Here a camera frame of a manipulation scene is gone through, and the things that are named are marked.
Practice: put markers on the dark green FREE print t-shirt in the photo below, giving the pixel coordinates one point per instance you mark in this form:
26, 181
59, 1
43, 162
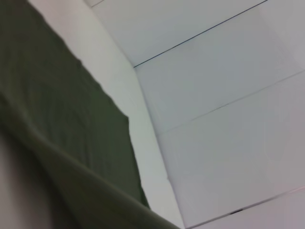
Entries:
59, 119

